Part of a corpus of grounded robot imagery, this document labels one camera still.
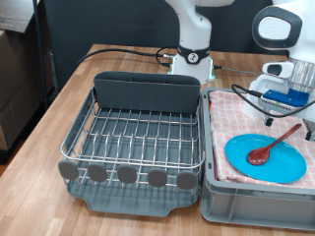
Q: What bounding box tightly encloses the dark gray cutlery holder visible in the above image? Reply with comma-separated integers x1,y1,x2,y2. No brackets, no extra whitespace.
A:
93,71,202,115

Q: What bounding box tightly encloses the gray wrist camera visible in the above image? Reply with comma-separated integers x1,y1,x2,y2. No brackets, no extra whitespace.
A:
257,96,298,115

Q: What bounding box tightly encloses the gray plastic crate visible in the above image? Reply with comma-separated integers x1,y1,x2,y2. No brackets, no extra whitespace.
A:
200,87,315,232

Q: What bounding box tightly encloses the black camera cable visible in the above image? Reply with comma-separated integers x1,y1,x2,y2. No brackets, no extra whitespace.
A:
230,48,315,120

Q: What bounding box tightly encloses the black metal pole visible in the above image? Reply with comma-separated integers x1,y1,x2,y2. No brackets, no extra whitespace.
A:
31,0,50,111

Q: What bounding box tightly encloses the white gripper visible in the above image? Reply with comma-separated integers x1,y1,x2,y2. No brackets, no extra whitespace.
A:
244,74,315,143

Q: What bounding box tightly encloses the dark wooden shelf board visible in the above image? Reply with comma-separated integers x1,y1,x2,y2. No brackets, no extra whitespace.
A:
0,0,40,33

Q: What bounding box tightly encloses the blue plastic plate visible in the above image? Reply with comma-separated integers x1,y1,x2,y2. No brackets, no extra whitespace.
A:
223,133,308,185

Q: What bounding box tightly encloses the black power cable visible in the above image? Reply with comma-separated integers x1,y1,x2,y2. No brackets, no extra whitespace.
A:
76,45,180,68

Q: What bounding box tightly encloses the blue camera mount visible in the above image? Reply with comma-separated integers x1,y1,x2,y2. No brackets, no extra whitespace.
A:
262,88,310,108

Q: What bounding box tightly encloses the metal wire dish rack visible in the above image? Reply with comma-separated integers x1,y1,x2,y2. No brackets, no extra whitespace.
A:
60,87,206,195

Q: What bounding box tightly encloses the reddish brown wooden spoon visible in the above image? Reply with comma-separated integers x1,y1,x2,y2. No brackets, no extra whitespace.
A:
246,123,303,166

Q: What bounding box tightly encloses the thin gray cable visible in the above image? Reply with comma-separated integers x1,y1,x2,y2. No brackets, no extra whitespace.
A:
212,64,264,76

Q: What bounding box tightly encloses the gray plastic drain tray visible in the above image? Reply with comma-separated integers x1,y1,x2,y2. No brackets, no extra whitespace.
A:
62,87,202,218

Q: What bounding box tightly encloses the cardboard box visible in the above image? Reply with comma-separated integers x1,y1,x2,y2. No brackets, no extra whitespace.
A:
0,29,55,151

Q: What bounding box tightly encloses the dark fabric partition panel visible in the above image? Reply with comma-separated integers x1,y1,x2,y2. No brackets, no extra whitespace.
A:
42,0,315,96

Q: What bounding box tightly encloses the pink checked dish towel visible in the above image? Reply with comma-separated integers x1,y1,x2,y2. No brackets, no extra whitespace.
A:
208,89,315,191

